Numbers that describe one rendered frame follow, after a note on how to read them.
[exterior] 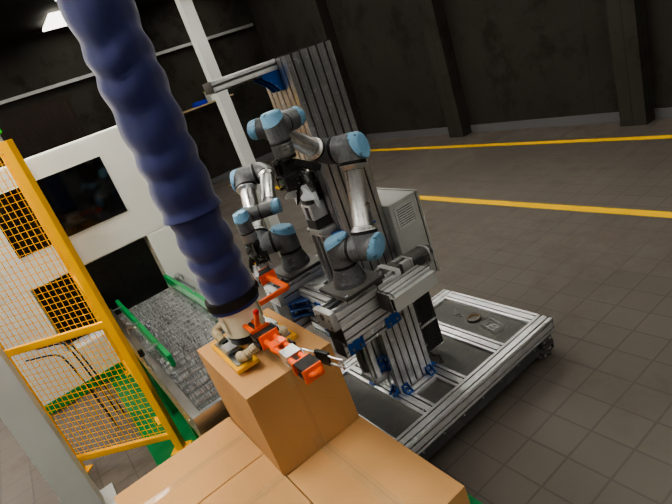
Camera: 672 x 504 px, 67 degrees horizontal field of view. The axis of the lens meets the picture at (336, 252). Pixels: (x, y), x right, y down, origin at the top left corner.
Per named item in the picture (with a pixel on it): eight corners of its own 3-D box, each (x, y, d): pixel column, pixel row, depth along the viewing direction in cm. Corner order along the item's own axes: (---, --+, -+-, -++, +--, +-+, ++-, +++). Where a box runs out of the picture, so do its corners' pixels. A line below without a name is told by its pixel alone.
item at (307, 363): (295, 375, 171) (290, 364, 169) (313, 363, 174) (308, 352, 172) (307, 385, 164) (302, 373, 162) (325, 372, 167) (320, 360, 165)
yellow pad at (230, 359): (211, 348, 232) (206, 339, 230) (230, 336, 236) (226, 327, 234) (238, 375, 203) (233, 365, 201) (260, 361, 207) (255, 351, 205)
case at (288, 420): (229, 414, 254) (196, 350, 240) (295, 370, 271) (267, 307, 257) (283, 476, 204) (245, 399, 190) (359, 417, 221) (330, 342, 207)
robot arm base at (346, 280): (353, 270, 240) (346, 252, 236) (373, 276, 227) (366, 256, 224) (328, 286, 233) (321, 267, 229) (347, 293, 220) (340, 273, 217)
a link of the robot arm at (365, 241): (359, 259, 227) (339, 136, 220) (390, 256, 218) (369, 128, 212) (346, 265, 217) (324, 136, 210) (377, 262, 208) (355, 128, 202)
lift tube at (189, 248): (202, 310, 220) (83, 66, 182) (246, 285, 229) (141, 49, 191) (221, 323, 202) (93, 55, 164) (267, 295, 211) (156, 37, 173)
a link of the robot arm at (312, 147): (320, 145, 227) (244, 112, 187) (341, 140, 221) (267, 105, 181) (321, 170, 226) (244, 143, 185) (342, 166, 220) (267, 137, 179)
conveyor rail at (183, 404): (115, 329, 449) (104, 311, 442) (121, 326, 451) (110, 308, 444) (206, 447, 259) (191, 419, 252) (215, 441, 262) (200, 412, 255)
